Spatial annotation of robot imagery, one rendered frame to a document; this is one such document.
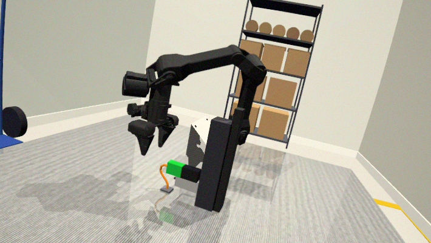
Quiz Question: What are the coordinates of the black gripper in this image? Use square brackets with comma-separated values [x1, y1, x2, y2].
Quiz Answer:
[127, 98, 179, 156]

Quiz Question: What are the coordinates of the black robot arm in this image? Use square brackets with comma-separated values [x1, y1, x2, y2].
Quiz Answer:
[122, 44, 267, 145]

